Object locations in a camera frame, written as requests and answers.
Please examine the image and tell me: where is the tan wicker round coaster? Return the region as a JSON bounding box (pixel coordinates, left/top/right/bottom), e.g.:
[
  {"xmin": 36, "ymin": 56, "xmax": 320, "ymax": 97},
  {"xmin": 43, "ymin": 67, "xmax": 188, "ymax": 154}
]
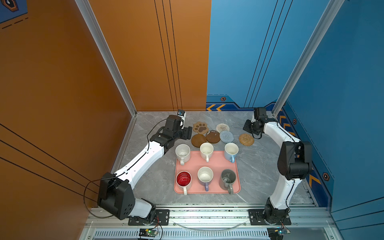
[{"xmin": 239, "ymin": 134, "xmax": 255, "ymax": 147}]

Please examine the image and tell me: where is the plain brown round coaster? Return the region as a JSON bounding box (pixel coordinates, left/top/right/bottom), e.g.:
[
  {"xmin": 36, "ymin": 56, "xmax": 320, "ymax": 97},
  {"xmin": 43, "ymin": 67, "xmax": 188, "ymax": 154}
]
[{"xmin": 191, "ymin": 134, "xmax": 207, "ymax": 148}]

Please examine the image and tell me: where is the paw shaped cork coaster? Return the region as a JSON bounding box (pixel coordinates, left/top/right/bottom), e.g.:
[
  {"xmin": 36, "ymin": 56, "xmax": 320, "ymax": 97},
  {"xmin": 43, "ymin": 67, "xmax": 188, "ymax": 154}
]
[{"xmin": 193, "ymin": 122, "xmax": 209, "ymax": 135}]

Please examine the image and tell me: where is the blue grey woven coaster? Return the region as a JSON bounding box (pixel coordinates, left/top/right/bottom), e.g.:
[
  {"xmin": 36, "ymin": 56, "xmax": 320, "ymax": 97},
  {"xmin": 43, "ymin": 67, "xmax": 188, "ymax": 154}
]
[{"xmin": 220, "ymin": 131, "xmax": 234, "ymax": 144}]

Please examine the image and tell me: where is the light blue mug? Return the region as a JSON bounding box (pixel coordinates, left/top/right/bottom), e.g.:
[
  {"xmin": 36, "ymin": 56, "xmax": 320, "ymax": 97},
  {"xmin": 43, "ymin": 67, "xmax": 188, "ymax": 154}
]
[{"xmin": 225, "ymin": 143, "xmax": 239, "ymax": 163}]

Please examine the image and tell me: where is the white woven round coaster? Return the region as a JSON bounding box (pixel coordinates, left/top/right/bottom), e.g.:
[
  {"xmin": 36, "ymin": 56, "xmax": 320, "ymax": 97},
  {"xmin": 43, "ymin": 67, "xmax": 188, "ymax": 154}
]
[{"xmin": 216, "ymin": 123, "xmax": 230, "ymax": 133}]

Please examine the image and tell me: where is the dark brown rimmed coaster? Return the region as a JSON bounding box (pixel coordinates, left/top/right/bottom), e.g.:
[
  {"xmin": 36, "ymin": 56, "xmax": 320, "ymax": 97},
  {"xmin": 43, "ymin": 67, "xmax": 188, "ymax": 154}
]
[{"xmin": 206, "ymin": 130, "xmax": 221, "ymax": 144}]

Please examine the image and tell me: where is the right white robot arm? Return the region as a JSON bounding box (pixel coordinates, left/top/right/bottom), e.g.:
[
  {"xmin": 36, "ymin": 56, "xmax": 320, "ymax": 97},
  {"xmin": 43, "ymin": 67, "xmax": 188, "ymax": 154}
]
[{"xmin": 243, "ymin": 107, "xmax": 312, "ymax": 225}]

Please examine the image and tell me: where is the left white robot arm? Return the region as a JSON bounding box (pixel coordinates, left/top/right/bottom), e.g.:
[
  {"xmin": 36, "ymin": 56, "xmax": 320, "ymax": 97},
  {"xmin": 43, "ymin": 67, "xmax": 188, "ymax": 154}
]
[{"xmin": 98, "ymin": 110, "xmax": 192, "ymax": 223}]

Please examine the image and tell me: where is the white mug back left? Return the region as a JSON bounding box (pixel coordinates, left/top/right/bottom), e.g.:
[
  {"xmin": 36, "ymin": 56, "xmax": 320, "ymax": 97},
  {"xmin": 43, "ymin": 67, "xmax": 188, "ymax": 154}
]
[{"xmin": 175, "ymin": 144, "xmax": 191, "ymax": 166}]

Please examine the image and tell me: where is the white mug back middle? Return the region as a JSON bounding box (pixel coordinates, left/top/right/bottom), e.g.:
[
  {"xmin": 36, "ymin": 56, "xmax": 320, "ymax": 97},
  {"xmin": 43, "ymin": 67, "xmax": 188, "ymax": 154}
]
[{"xmin": 200, "ymin": 143, "xmax": 214, "ymax": 163}]

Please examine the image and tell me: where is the red inside white mug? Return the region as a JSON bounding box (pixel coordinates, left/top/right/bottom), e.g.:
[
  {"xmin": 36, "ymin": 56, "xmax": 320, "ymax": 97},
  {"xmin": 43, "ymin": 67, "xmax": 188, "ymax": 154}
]
[{"xmin": 176, "ymin": 171, "xmax": 192, "ymax": 196}]

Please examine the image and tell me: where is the pink rectangular tray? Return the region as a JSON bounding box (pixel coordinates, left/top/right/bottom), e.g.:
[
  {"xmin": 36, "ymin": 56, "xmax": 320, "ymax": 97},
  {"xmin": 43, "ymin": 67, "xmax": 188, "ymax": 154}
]
[{"xmin": 174, "ymin": 151, "xmax": 241, "ymax": 195}]

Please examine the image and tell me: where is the purple mug white inside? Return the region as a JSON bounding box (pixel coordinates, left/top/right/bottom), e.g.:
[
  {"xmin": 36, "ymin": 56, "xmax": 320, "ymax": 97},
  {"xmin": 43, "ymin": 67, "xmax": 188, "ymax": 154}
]
[{"xmin": 198, "ymin": 167, "xmax": 214, "ymax": 192}]

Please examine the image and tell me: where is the grey green mug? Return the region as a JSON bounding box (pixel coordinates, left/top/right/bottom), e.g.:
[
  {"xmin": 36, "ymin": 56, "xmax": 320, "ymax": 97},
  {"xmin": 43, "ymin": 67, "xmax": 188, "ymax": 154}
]
[{"xmin": 219, "ymin": 169, "xmax": 237, "ymax": 195}]

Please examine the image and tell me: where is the green circuit board left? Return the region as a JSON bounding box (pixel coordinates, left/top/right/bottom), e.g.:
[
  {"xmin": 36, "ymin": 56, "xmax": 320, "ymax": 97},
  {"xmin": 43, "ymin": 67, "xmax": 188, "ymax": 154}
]
[{"xmin": 138, "ymin": 229, "xmax": 159, "ymax": 240}]

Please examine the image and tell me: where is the circuit board right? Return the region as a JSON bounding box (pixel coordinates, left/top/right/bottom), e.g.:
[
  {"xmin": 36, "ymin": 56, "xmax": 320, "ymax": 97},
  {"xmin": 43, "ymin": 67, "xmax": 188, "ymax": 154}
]
[{"xmin": 267, "ymin": 228, "xmax": 291, "ymax": 240}]

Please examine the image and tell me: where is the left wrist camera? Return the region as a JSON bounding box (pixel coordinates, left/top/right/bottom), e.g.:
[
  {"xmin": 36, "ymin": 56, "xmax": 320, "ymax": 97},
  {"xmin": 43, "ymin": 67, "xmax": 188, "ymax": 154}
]
[{"xmin": 177, "ymin": 110, "xmax": 186, "ymax": 121}]

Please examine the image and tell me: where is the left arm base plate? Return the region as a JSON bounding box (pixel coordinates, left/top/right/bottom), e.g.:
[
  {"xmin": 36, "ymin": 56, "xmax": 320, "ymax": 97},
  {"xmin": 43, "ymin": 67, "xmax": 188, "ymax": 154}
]
[{"xmin": 128, "ymin": 209, "xmax": 170, "ymax": 226}]

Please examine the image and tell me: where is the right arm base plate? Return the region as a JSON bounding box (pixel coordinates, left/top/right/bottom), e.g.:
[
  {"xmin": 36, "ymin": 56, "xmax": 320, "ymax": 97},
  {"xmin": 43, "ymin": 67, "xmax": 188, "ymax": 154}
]
[{"xmin": 248, "ymin": 209, "xmax": 292, "ymax": 226}]

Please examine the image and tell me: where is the aluminium front rail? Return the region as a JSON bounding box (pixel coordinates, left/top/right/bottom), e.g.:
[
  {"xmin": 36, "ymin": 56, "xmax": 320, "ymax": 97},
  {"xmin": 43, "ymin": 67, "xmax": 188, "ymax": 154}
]
[{"xmin": 80, "ymin": 204, "xmax": 343, "ymax": 240}]

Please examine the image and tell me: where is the aluminium corner post right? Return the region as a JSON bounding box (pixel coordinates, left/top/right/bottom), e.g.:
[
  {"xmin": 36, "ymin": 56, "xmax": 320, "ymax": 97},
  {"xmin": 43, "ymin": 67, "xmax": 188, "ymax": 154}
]
[{"xmin": 272, "ymin": 0, "xmax": 345, "ymax": 119}]

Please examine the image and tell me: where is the aluminium corner post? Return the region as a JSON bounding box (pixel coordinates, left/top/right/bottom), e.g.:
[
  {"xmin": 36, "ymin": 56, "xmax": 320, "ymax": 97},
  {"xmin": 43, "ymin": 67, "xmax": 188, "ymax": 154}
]
[
  {"xmin": 272, "ymin": 0, "xmax": 345, "ymax": 119},
  {"xmin": 75, "ymin": 0, "xmax": 137, "ymax": 117}
]

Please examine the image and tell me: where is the aluminium corner post left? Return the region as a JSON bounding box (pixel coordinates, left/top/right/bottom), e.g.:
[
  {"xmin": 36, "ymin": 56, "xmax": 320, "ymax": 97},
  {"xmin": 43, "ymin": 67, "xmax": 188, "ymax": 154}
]
[{"xmin": 75, "ymin": 0, "xmax": 137, "ymax": 117}]

